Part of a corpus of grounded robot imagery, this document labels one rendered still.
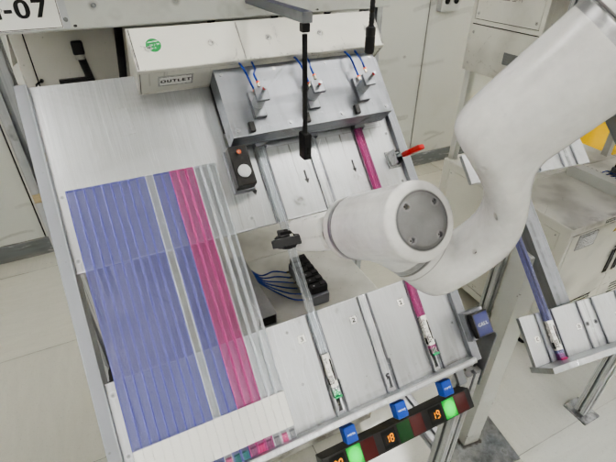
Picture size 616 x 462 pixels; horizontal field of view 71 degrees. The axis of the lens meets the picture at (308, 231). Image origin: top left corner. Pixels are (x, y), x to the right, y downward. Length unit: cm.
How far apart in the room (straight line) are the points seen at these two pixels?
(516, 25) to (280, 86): 108
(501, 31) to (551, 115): 141
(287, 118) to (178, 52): 22
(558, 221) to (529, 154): 133
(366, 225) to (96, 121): 56
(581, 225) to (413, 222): 135
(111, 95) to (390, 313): 66
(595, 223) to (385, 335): 109
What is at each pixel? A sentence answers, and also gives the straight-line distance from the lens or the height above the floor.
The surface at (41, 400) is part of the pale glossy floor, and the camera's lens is 201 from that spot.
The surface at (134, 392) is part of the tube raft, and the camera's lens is 78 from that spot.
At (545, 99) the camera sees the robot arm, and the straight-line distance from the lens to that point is 40.
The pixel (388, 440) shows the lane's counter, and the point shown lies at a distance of 92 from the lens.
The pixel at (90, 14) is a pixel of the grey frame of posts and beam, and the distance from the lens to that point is 87.
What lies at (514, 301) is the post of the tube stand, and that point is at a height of 67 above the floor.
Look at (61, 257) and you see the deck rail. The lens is 79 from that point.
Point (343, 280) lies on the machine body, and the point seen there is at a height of 62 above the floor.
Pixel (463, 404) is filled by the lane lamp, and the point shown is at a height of 65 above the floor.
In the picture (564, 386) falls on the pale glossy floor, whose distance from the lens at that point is 204.
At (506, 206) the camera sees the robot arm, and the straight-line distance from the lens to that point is 45.
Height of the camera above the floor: 144
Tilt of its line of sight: 34 degrees down
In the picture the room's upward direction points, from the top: straight up
